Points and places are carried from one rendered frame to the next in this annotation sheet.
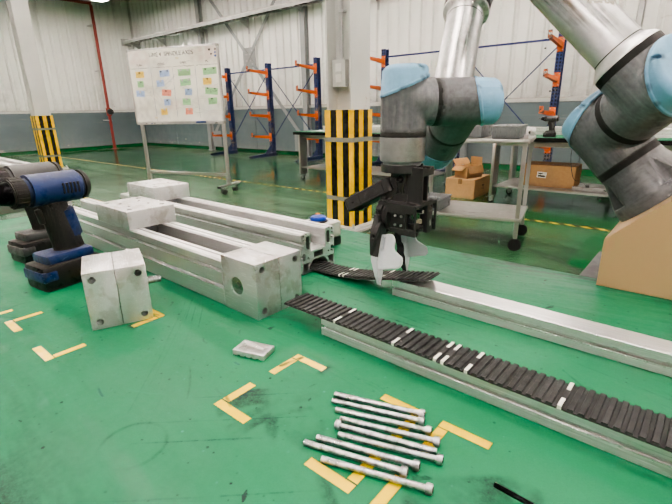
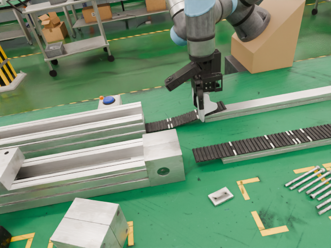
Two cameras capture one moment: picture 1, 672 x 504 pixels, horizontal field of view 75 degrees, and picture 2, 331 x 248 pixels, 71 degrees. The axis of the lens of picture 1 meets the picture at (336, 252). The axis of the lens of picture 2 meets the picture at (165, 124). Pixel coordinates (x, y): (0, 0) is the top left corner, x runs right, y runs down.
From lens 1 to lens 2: 0.57 m
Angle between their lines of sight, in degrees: 42
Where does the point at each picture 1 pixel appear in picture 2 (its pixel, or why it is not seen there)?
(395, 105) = (206, 20)
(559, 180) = (104, 15)
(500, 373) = (318, 133)
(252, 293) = (179, 169)
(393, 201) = (203, 76)
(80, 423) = not seen: outside the picture
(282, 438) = (309, 220)
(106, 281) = (109, 237)
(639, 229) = (266, 45)
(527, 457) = not seen: outside the picture
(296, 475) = not seen: outside the picture
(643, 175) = (255, 19)
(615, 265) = (258, 63)
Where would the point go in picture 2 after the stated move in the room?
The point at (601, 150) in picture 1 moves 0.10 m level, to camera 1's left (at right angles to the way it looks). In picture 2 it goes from (238, 12) to (224, 18)
